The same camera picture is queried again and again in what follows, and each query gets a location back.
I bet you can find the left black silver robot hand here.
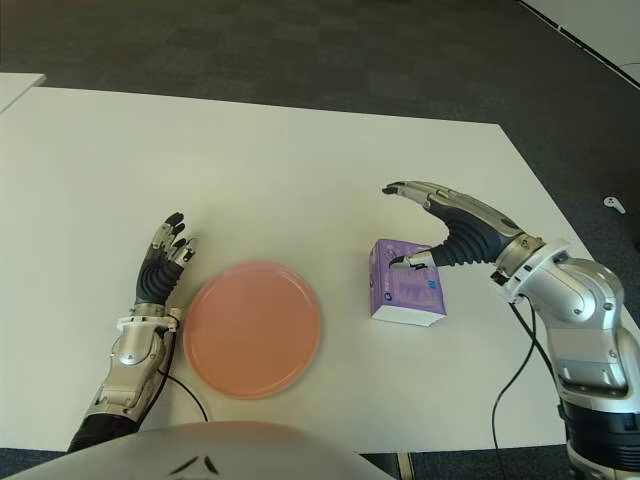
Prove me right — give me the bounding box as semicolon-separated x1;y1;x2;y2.
133;212;199;305

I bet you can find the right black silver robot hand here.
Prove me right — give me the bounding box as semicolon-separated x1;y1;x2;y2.
381;180;526;272

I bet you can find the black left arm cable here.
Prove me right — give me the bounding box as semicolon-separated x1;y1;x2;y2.
159;369;209;424

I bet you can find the pink round plate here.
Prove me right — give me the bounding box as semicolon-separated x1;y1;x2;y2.
182;259;322;400

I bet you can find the silver robot torso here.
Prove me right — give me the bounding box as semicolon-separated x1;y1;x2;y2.
0;420;401;480

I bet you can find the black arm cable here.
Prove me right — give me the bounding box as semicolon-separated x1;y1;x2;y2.
159;369;209;424
491;298;551;452

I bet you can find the purple tissue paper pack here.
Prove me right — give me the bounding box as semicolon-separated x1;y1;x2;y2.
368;238;448;329

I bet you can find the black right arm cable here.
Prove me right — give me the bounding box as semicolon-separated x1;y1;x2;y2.
491;298;551;452

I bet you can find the white side table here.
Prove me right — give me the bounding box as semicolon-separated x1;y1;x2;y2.
0;73;46;114

